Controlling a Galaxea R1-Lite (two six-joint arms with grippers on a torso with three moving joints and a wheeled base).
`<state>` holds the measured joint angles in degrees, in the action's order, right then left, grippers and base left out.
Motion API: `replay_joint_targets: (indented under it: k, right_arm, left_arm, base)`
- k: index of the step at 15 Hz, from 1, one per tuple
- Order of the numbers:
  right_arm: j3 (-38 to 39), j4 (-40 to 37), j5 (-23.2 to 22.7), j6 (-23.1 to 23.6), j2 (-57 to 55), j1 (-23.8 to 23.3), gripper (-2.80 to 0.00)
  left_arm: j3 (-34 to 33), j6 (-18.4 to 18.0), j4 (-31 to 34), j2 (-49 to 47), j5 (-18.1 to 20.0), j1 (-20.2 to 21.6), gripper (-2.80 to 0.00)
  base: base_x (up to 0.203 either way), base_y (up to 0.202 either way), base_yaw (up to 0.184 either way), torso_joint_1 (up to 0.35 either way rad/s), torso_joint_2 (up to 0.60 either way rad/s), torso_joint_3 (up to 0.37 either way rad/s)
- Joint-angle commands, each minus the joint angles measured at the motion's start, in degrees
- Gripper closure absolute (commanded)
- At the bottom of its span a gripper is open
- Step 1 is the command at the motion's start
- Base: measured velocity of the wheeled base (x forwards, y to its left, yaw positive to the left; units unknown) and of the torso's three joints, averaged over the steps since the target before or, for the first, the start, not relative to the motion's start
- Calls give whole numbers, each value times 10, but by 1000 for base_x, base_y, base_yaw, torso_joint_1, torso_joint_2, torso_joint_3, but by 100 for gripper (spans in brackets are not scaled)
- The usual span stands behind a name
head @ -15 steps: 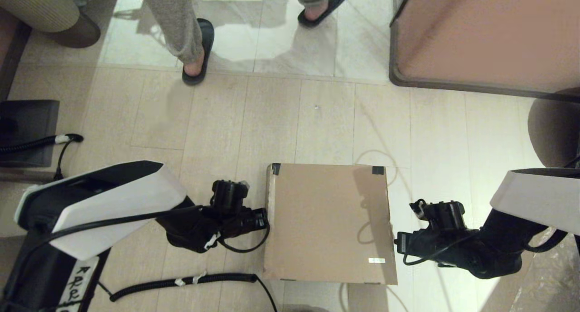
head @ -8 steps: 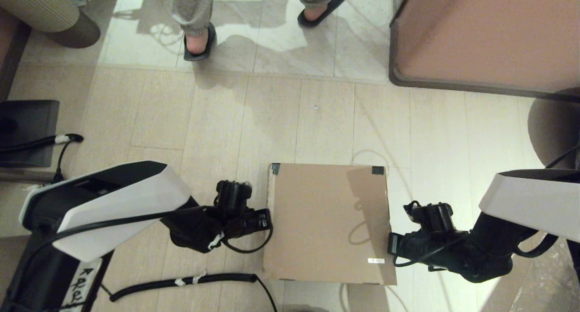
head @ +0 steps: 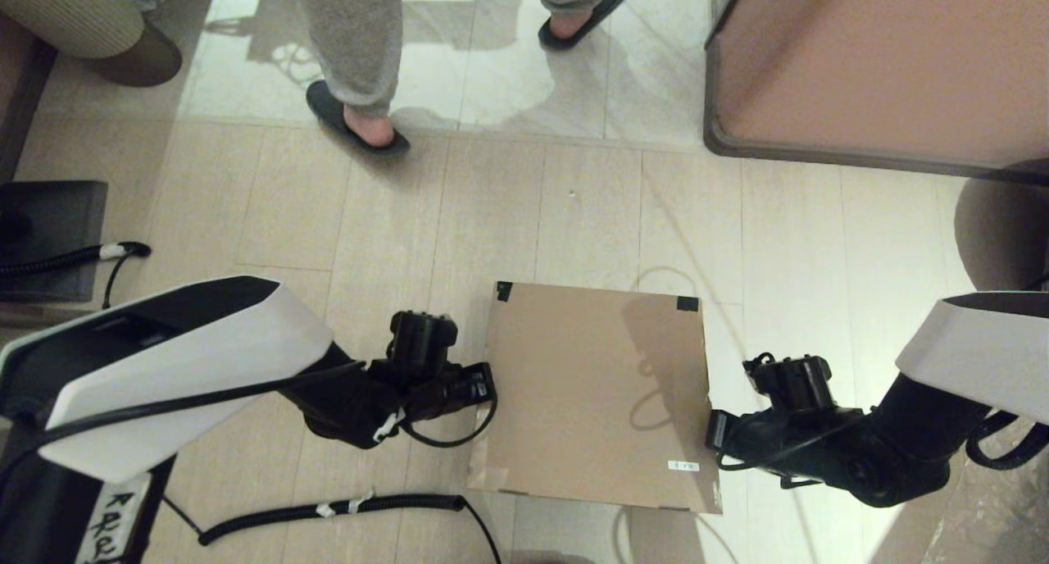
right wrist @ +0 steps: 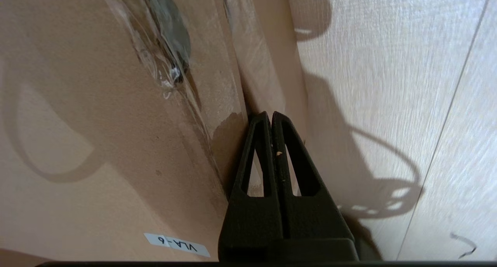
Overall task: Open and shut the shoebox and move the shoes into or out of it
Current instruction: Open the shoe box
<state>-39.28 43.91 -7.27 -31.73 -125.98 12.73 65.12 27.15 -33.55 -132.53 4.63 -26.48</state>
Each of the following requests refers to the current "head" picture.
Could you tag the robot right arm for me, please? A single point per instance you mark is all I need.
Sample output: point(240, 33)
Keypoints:
point(983, 351)

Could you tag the clear plastic sheet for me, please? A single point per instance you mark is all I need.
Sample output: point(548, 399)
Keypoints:
point(1008, 523)

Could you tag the beige ribbed pouf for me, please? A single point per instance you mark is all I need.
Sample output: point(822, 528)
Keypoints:
point(74, 15)

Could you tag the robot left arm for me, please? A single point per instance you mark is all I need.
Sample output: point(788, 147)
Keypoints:
point(205, 351)

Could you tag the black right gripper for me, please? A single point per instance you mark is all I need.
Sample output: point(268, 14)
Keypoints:
point(746, 437)

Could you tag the pink cabinet with grey edge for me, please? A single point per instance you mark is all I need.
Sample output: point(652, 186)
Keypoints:
point(885, 56)

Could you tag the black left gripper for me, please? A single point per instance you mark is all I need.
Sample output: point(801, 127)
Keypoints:
point(459, 388)

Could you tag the black floor mat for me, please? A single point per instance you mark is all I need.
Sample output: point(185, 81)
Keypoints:
point(57, 211)

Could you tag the dark brown furniture edge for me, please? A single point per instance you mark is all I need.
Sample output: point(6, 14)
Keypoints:
point(20, 97)

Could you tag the brown cardboard shoe box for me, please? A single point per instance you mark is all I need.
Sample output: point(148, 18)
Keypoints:
point(590, 384)

